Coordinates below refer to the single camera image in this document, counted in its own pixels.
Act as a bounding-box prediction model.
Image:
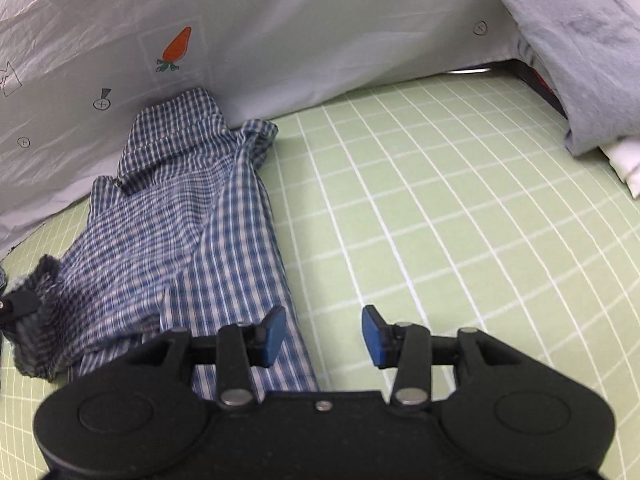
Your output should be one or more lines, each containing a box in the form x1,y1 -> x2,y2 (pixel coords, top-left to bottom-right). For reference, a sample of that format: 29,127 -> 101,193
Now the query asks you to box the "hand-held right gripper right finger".
361,305 -> 526,407

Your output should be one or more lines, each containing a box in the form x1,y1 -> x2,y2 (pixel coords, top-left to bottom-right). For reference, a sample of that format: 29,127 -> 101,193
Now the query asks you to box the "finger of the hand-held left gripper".
0,289 -> 41,332

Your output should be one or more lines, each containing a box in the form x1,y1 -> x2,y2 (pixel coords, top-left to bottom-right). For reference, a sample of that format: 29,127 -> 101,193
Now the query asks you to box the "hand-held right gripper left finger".
125,305 -> 288,410

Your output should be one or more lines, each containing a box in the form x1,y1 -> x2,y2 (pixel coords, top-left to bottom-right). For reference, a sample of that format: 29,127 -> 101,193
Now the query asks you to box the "blue plaid shirt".
12,87 -> 321,396

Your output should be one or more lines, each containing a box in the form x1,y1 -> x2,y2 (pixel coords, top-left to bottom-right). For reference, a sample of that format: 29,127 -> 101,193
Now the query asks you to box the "white carrot print sheet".
0,0 -> 621,261

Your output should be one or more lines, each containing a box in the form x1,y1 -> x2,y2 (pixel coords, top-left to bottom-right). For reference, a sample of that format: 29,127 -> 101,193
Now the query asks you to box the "folded white cloth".
606,139 -> 640,199

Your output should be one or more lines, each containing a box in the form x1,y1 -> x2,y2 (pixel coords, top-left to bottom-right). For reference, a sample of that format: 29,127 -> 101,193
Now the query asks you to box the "folded grey cloth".
492,0 -> 640,157

